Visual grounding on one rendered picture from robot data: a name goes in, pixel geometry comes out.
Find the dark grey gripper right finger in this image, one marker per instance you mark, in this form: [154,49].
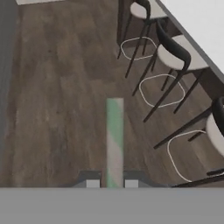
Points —
[131,178]

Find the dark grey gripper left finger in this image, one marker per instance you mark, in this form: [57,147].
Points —
[92,178]

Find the green and white striped straw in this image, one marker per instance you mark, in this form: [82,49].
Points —
[115,143]

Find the white dining counter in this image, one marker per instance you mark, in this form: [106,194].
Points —
[198,26]

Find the black stool with white seat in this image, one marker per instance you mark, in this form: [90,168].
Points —
[143,17]
[172,58]
[204,137]

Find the grey cabinet run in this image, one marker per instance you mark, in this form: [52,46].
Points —
[6,75]

